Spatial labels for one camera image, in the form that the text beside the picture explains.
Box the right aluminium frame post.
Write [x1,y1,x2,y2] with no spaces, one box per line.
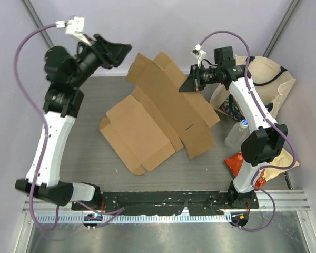
[262,0,303,57]

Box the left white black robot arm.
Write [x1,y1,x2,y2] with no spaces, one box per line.
[15,34,132,210]

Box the orange chips snack bag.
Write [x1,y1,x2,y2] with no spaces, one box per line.
[224,149,293,188]

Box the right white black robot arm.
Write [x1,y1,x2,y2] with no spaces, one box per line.
[179,44,288,208]

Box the beige canvas tote bag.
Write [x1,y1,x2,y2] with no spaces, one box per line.
[210,56,296,121]

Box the aluminium frame post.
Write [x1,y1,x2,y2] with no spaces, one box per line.
[21,0,54,48]
[262,0,303,57]

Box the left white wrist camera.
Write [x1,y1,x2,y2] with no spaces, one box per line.
[55,16,92,46]

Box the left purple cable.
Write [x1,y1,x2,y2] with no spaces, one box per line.
[14,23,126,242]

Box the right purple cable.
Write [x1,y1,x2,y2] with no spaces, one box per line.
[199,31,300,232]

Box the left aluminium frame post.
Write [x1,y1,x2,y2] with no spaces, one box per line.
[21,0,54,48]

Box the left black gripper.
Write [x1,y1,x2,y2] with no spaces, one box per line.
[73,34,134,86]

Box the white slotted cable duct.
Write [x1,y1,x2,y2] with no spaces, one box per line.
[34,213,232,223]

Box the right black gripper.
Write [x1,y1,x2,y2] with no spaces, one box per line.
[179,64,221,93]

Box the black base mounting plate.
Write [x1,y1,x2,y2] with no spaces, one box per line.
[72,191,259,216]

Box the purple cable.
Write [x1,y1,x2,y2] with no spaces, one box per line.
[199,31,300,232]
[14,23,126,242]

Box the clear plastic water bottle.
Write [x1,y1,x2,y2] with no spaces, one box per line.
[224,120,250,148]

